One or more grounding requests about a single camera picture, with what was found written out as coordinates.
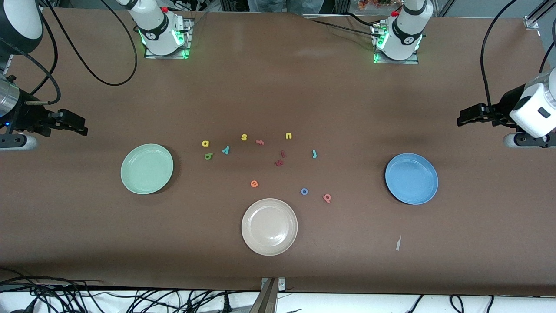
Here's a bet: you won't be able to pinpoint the light green plate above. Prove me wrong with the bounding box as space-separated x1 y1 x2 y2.
121 143 174 195

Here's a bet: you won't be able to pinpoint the blue plate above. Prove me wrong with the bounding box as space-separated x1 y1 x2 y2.
385 153 439 205

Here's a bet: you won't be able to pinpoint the orange artificial flowers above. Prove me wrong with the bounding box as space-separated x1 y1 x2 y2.
358 0 404 10

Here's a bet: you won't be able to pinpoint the beige plate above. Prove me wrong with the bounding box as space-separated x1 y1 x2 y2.
241 198 298 256

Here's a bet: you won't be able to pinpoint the person in blue jeans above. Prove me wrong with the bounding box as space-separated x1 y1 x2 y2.
248 0 324 15

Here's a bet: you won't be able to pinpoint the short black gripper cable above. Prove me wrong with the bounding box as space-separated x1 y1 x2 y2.
0 38 61 106

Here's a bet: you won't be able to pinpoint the aluminium frame profile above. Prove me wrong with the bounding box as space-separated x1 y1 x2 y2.
523 0 556 30

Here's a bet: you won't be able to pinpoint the metal table bracket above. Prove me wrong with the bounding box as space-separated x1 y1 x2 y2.
250 277 287 313

